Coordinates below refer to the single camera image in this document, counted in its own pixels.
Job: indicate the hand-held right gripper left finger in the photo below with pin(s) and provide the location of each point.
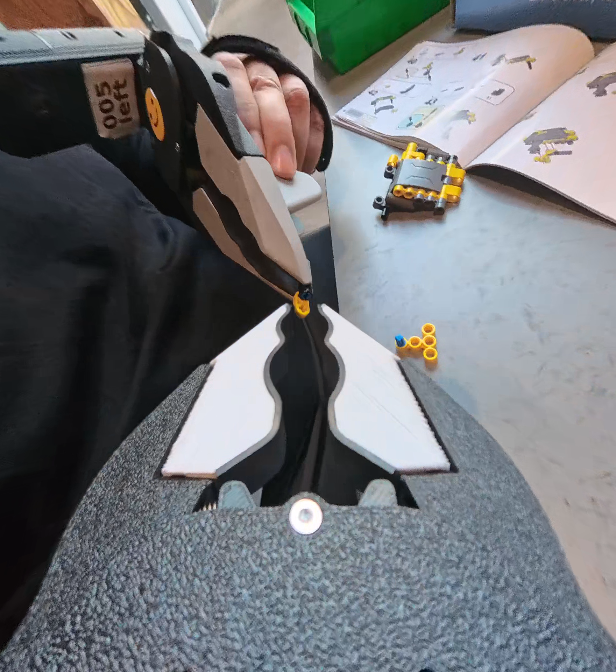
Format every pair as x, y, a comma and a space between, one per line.
224, 414

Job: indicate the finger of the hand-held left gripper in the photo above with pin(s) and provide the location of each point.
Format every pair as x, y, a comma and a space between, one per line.
271, 210
211, 215

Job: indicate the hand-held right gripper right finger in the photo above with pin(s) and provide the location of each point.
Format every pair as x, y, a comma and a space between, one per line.
386, 414

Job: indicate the small blue pin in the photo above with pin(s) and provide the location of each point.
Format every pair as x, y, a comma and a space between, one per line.
401, 342

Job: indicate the yellow T-shaped brick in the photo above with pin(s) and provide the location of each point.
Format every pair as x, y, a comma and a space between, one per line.
427, 344

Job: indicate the grey axle with yellow piece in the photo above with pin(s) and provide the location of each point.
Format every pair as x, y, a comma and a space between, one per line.
301, 305

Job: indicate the person's left hand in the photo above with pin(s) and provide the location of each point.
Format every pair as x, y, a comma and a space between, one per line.
271, 115

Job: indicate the grey yellow brick assembly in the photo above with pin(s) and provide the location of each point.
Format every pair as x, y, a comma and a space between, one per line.
418, 181

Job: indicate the green plastic bin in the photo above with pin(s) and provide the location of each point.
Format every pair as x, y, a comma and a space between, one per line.
365, 31

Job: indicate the building instruction booklet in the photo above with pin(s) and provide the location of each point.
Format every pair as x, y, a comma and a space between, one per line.
496, 105

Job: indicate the dark blue cardboard box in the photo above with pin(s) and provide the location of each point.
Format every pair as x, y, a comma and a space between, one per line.
549, 15

